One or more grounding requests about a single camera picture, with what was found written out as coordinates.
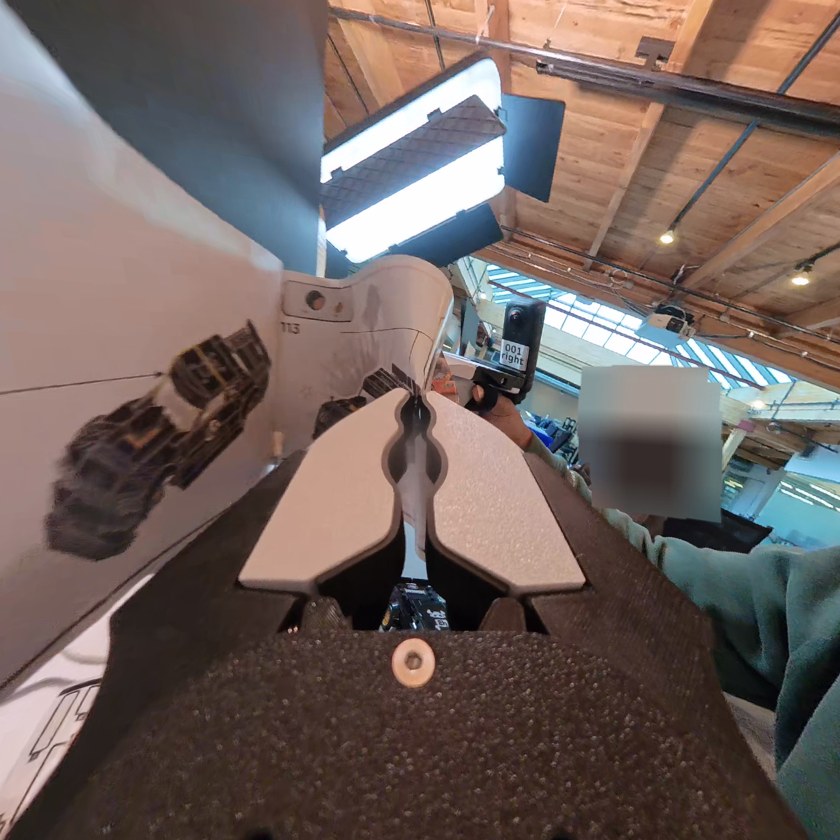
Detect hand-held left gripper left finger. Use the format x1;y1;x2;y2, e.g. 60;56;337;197
241;389;413;598

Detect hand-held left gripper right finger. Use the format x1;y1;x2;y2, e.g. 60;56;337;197
420;392;586;599

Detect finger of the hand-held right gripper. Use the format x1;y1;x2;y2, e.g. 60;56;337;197
440;352;502;388

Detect lego instruction booklet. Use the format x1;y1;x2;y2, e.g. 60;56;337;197
0;7;454;690

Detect person's right hand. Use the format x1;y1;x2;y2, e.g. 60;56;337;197
476;388;532;450

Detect ceiling projector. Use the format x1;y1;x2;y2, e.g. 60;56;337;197
649;304;698;341

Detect white sticker sheet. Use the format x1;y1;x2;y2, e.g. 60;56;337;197
0;676;106;802

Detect black partition panel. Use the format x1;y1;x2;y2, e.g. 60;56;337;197
14;0;329;274

